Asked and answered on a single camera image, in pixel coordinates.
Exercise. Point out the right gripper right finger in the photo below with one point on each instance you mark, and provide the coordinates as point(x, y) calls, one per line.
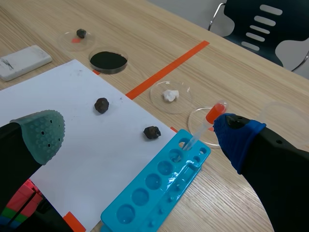
point(277, 169)

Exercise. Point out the dark blue chair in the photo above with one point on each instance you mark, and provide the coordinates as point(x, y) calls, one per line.
point(248, 17)

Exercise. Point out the white sheet of paper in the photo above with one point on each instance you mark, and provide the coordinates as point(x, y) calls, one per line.
point(79, 135)

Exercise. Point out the toy brick block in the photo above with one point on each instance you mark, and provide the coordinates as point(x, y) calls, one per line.
point(20, 205)

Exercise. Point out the turquoise rack with round holes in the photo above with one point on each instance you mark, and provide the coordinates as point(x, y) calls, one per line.
point(154, 183)

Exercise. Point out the dropper with red bulb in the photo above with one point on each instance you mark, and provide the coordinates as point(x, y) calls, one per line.
point(213, 113)

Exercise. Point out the white lump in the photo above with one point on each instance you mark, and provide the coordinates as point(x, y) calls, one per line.
point(170, 95)

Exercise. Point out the clear glass dish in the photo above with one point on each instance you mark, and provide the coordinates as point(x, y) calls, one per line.
point(195, 120)
point(159, 100)
point(72, 46)

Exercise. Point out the glass dish with black powder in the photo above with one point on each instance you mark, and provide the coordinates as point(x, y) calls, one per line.
point(108, 60)

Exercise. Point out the small dark stone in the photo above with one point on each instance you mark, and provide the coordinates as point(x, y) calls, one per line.
point(101, 105)
point(152, 132)
point(81, 33)

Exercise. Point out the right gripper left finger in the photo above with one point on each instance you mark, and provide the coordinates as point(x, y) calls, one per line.
point(23, 149)

